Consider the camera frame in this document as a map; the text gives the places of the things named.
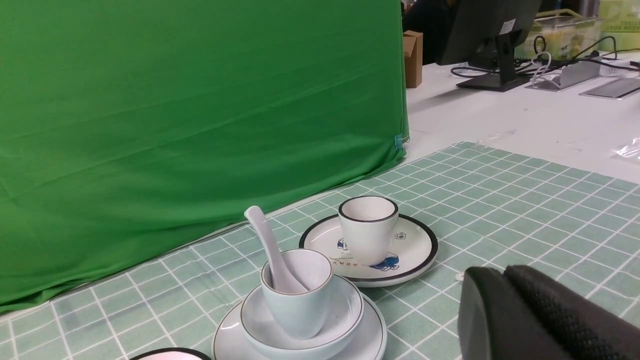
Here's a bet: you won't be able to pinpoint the green backdrop cloth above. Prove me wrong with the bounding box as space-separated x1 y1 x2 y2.
0 0 409 313

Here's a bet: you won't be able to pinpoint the cardboard box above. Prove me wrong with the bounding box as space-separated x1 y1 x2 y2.
403 30 423 89

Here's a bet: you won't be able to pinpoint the clear plastic container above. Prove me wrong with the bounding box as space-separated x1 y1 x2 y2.
514 9 604 60

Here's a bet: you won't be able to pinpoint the light blue bowl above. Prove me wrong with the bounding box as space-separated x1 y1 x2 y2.
240 275 364 360

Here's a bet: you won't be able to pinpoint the black desk cables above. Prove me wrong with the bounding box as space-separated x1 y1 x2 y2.
450 34 640 78

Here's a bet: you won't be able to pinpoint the black-rimmed patterned plate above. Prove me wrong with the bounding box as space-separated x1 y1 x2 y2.
298 214 439 288

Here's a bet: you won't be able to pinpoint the green checkered tablecloth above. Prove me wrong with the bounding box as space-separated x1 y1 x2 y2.
0 142 639 360

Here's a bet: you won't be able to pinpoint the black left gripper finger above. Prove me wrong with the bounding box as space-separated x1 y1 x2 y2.
457 265 640 360

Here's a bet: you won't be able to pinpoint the black-rimmed white bowl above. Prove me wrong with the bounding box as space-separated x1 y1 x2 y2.
130 347 212 360

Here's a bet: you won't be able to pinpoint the light blue plate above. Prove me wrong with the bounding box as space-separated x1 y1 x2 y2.
212 295 387 360

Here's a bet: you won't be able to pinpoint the plain white spoon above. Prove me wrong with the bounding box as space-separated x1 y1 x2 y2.
244 205 307 295

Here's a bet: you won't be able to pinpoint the silver desk socket panel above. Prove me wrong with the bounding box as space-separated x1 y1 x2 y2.
525 60 601 92

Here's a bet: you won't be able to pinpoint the light blue cup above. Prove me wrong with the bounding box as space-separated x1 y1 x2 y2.
261 248 334 340

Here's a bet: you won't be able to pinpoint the black computer monitor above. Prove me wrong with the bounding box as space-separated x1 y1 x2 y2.
436 0 541 92

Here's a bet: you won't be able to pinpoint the black-rimmed white cup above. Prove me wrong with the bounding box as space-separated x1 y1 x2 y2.
338 195 399 266

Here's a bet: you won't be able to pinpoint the silver flat panel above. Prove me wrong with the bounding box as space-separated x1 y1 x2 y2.
579 78 640 100

